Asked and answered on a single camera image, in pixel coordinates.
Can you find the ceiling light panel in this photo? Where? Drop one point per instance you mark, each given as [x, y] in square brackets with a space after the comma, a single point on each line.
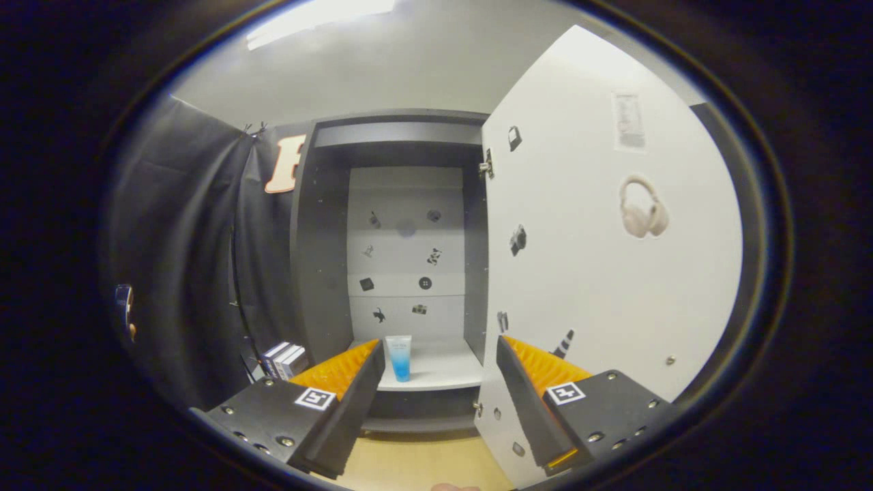
[314, 17]

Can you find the metal door hinge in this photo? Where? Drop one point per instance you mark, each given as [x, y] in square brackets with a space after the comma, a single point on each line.
[487, 165]

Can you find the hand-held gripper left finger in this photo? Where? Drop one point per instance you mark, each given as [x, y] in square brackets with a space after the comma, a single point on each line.
[354, 409]

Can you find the grey cabinet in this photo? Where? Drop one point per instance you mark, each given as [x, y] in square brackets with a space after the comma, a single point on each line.
[320, 239]

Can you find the white blue tube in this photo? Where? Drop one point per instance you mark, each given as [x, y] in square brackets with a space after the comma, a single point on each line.
[400, 361]

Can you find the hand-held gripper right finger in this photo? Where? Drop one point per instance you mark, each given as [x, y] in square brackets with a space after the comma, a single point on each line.
[528, 409]

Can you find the white cabinet door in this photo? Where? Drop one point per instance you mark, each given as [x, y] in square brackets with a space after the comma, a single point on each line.
[580, 273]

